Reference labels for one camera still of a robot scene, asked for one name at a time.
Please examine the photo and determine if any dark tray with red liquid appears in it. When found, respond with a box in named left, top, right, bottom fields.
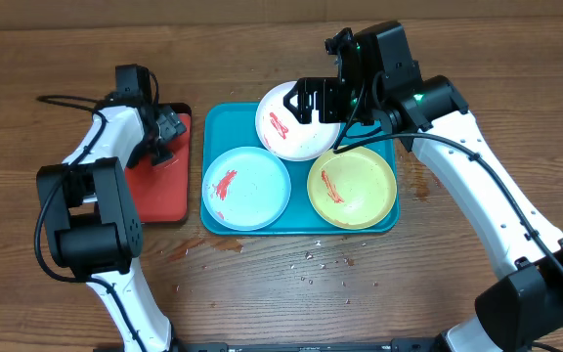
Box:
left=125, top=103, right=192, bottom=224

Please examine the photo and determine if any light blue plate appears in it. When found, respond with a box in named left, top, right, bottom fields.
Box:
left=201, top=147, right=291, bottom=232

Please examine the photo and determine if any white plate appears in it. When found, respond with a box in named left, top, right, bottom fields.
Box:
left=255, top=81, right=341, bottom=161

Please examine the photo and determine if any yellow plate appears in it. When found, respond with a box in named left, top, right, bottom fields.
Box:
left=307, top=147, right=397, bottom=231

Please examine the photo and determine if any teal plastic tray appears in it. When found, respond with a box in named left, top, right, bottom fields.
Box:
left=200, top=103, right=401, bottom=236

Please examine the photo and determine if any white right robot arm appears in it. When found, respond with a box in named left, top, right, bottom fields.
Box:
left=282, top=22, right=563, bottom=351

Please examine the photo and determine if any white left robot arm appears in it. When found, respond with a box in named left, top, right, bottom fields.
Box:
left=34, top=101, right=192, bottom=351

